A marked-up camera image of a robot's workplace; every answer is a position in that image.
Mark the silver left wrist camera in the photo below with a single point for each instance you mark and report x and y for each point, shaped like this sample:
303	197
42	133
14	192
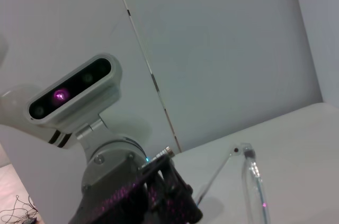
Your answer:
74	91

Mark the clear white glasses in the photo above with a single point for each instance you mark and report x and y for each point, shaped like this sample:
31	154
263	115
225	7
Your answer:
251	181

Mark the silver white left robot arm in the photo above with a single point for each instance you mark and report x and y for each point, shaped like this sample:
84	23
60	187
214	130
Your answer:
111	152

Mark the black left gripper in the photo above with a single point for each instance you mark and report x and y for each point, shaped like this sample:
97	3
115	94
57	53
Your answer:
116	197

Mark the silver left camera bracket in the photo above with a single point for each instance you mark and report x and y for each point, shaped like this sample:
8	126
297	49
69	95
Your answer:
90	128

